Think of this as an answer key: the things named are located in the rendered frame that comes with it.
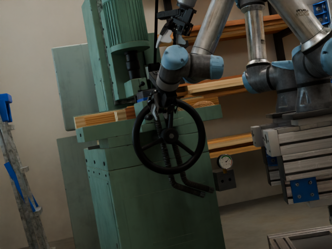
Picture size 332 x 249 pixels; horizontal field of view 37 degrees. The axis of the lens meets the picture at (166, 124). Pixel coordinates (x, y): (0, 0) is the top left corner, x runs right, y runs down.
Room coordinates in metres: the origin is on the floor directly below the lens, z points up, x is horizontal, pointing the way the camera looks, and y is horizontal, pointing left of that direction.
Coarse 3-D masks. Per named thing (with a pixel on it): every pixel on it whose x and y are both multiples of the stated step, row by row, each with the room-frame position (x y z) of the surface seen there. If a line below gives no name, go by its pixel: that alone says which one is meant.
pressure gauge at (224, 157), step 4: (220, 156) 2.05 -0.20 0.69; (224, 156) 2.05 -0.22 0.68; (228, 156) 2.05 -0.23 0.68; (220, 160) 2.04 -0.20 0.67; (224, 160) 2.05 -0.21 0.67; (228, 160) 2.05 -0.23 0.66; (232, 160) 2.06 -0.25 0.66; (220, 164) 2.04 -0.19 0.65; (224, 164) 2.05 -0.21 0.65; (228, 164) 2.05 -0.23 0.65; (232, 164) 2.05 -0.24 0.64; (224, 168) 2.04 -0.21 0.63; (228, 168) 2.05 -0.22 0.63; (224, 172) 2.07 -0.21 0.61
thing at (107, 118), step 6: (216, 96) 2.29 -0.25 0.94; (192, 102) 2.25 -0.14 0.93; (216, 102) 2.29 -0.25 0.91; (108, 114) 2.13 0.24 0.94; (114, 114) 2.14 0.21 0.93; (84, 120) 2.12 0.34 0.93; (90, 120) 2.11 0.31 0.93; (96, 120) 2.11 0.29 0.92; (102, 120) 2.12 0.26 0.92; (108, 120) 2.13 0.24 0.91; (114, 120) 2.14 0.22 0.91
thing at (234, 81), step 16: (272, 16) 4.17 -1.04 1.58; (192, 32) 4.10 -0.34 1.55; (224, 32) 4.20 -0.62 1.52; (240, 32) 4.23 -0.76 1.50; (272, 32) 4.55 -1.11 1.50; (288, 32) 4.41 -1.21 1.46; (208, 80) 4.12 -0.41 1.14; (224, 80) 4.15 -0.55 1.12; (240, 80) 4.17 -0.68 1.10; (192, 96) 4.05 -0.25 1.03; (208, 96) 4.08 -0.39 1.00; (208, 144) 4.13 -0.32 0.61; (224, 144) 4.11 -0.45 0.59; (240, 144) 4.21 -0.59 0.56
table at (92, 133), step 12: (204, 108) 2.10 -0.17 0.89; (216, 108) 2.12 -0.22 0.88; (132, 120) 2.00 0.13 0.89; (180, 120) 1.96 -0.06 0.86; (192, 120) 2.08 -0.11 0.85; (204, 120) 2.10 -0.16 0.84; (84, 132) 1.94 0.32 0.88; (96, 132) 1.96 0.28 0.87; (108, 132) 1.97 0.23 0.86; (120, 132) 1.98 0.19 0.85
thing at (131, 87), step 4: (132, 80) 2.13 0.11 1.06; (136, 80) 2.14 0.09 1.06; (140, 80) 2.14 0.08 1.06; (144, 80) 2.15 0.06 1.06; (124, 84) 2.24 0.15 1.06; (128, 84) 2.17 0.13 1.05; (132, 84) 2.13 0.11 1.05; (136, 84) 2.13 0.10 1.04; (124, 88) 2.25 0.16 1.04; (128, 88) 2.19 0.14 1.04; (132, 88) 2.13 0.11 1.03; (136, 88) 2.13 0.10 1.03; (140, 88) 2.14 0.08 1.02; (144, 88) 2.14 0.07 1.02; (128, 92) 2.20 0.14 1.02; (132, 92) 2.13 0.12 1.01; (136, 92) 2.13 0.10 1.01; (128, 96) 2.21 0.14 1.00; (132, 96) 2.20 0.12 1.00
